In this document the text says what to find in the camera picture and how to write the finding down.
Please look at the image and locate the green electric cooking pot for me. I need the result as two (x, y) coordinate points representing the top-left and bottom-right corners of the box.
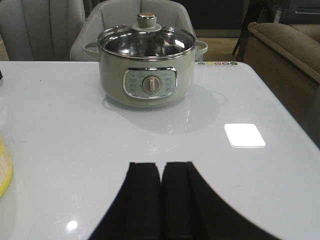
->
(83, 40), (208, 108)

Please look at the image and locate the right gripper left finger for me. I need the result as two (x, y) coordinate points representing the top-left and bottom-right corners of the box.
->
(89, 162), (162, 240)

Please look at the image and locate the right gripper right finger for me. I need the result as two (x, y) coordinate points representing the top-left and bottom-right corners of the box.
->
(162, 161), (276, 240)

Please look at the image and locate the centre bamboo steamer tier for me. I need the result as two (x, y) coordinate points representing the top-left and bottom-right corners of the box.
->
(0, 137), (14, 197)

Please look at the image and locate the coloured sticker strip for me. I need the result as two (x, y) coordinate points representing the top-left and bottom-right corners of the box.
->
(197, 61), (239, 67)

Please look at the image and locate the brown sofa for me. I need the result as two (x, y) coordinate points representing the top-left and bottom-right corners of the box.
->
(243, 21), (320, 121)

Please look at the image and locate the glass pot lid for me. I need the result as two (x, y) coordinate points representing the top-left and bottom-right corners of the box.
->
(97, 13), (196, 61)

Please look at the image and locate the grey chair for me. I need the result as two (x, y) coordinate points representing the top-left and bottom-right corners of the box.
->
(69, 0), (205, 62)
(0, 0), (85, 61)

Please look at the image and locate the grey chair left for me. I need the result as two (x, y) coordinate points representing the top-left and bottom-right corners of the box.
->
(0, 0), (85, 61)

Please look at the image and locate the grey chair right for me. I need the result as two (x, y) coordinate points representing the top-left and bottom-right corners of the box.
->
(69, 0), (205, 62)

